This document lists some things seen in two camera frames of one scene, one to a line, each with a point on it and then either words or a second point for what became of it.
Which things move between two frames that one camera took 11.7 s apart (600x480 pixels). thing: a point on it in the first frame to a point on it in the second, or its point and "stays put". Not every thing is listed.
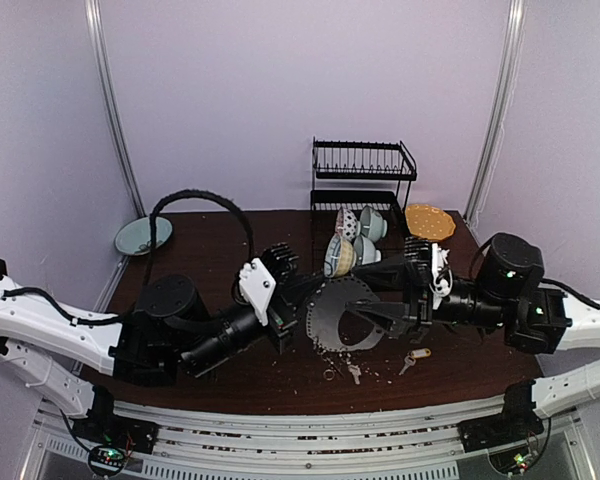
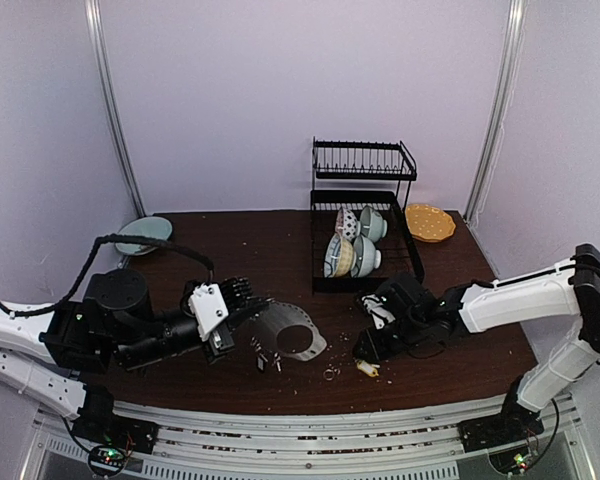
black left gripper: x=286 y=303 to x=220 y=340
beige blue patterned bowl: x=339 y=256 stays put
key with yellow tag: x=411 y=357 to x=367 y=368
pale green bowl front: x=365 y=252 stays put
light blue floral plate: x=134 y=236 stays put
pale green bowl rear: x=372 y=224 stays put
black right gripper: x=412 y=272 to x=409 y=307
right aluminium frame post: x=499 y=109 stays put
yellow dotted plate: x=428 y=222 stays put
